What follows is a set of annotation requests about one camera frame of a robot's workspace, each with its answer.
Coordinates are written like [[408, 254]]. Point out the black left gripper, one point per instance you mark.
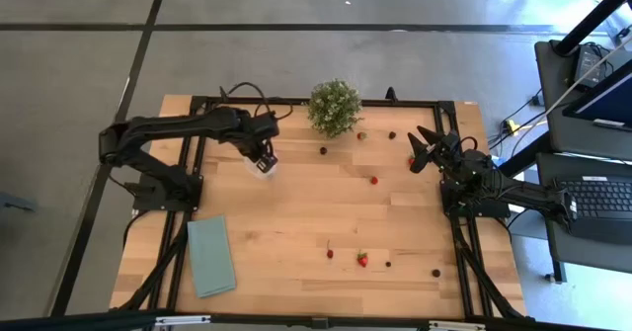
[[257, 131]]

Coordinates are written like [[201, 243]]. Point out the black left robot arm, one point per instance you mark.
[[163, 123]]

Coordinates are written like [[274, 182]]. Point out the black rack frame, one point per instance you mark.
[[592, 17]]

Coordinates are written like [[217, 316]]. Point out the artificial green plant black pot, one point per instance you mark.
[[335, 107]]

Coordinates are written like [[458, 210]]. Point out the dark blackberry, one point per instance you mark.
[[436, 273], [392, 135]]

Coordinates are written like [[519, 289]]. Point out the yellow power plug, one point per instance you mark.
[[511, 126]]

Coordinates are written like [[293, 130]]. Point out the black keyboard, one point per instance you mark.
[[597, 202]]

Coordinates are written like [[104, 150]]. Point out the large red strawberry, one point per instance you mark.
[[363, 259]]

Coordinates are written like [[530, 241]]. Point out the teal folded cloth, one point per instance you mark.
[[211, 257]]

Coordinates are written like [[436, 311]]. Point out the black aluminium table frame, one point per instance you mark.
[[419, 104]]

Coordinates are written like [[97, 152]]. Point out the dark red cherry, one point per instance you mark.
[[323, 150]]

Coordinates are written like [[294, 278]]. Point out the dark grey desk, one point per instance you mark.
[[558, 252], [553, 123]]

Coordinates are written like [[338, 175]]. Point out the black power adapter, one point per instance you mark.
[[587, 64]]

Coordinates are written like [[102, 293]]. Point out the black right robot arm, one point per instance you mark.
[[518, 192]]

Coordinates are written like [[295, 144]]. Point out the clear plastic tupperware container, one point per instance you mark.
[[251, 170]]

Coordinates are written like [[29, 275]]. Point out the small red strawberry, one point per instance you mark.
[[411, 161], [374, 180], [362, 136]]

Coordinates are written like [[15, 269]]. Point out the black computer monitor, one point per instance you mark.
[[607, 101]]

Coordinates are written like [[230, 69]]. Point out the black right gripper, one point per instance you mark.
[[451, 150]]

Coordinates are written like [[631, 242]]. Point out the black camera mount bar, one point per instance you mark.
[[99, 321]]

